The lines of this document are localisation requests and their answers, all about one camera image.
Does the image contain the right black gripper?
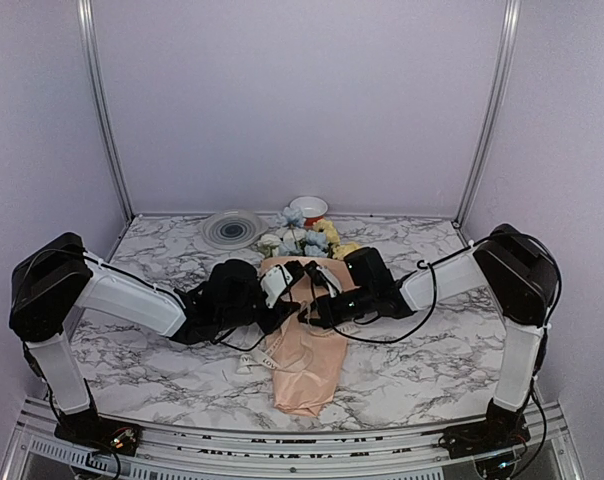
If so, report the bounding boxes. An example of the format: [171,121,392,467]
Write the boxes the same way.
[298,284,376,329]

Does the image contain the yellow fake flower stem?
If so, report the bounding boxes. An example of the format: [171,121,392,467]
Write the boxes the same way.
[312,219,362,260]

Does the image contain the blue fake flower stem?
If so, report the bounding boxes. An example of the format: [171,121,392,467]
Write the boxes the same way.
[274,206,331,258]

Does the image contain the white fake rose stem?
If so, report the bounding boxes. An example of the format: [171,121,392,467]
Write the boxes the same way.
[256,233,283,258]

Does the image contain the peach wrapping paper sheet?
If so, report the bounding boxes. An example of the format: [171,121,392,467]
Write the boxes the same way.
[260,276,348,416]

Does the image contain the white ribbon strip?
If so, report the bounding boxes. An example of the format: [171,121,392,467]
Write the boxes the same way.
[234,299,353,376]

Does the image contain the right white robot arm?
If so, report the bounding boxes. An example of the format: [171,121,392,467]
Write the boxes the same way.
[304,224,562,448]

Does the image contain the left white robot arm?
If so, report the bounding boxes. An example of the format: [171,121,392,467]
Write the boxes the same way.
[9,232,303,445]

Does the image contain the orange and white bowl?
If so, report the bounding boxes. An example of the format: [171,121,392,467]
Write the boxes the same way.
[289,196,328,227]

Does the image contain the grey striped plate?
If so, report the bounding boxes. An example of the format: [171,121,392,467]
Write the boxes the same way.
[200,210,268,250]

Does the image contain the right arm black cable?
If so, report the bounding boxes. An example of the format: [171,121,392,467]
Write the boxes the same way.
[301,227,564,345]

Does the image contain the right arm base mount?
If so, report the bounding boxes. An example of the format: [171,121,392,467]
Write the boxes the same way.
[438,400,531,459]

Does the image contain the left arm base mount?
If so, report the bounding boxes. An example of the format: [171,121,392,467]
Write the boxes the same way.
[54,408,142,456]

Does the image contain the aluminium front rail frame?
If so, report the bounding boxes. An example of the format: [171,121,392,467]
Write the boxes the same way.
[0,398,586,479]

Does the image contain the right aluminium corner post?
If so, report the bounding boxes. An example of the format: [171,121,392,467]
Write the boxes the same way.
[454,0,522,229]

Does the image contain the aluminium corner post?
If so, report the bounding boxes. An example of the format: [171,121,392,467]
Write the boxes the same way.
[454,0,522,229]
[77,0,135,222]

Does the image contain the left aluminium corner post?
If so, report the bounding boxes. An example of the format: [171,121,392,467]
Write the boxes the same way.
[77,0,135,222]

